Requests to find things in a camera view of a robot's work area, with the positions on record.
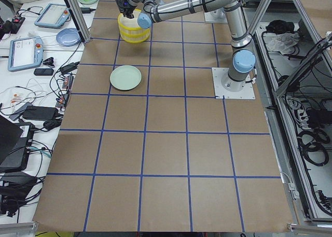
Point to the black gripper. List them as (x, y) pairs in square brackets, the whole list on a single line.
[(128, 13)]

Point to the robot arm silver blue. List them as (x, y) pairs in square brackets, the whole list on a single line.
[(243, 60)]

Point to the black power adapter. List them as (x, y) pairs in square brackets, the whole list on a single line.
[(85, 10)]

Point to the blue plate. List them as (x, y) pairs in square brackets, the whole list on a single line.
[(68, 37)]

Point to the far teach pendant tablet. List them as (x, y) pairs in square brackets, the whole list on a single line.
[(53, 16)]

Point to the teach pendant tablet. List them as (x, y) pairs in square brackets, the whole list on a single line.
[(53, 16), (25, 53)]

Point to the light green plate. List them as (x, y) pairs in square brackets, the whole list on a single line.
[(125, 77)]

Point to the near teach pendant tablet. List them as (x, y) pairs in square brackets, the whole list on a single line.
[(25, 53)]

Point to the aluminium frame post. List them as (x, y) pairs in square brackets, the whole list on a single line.
[(78, 19)]

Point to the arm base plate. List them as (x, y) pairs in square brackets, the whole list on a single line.
[(226, 88), (217, 16)]

